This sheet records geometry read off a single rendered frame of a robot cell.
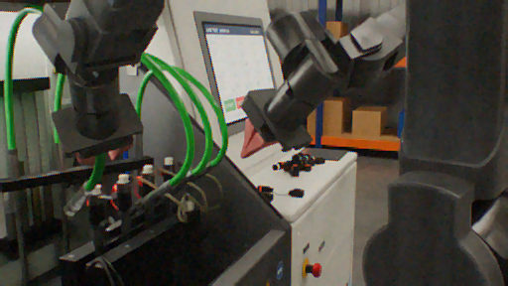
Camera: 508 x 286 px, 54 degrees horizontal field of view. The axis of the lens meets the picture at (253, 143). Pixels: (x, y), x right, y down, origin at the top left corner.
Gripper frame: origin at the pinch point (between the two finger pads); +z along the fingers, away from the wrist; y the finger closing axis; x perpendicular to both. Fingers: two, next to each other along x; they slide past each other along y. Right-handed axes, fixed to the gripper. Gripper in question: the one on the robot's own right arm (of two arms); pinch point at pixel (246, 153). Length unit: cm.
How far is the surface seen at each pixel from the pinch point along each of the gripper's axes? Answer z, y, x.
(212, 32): 21, 49, -45
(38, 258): 65, 19, 5
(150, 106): 32, 34, -19
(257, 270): 24.3, -13.1, -12.6
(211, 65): 25, 41, -41
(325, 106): 236, 151, -478
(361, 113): 211, 116, -492
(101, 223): 30.2, 8.4, 8.4
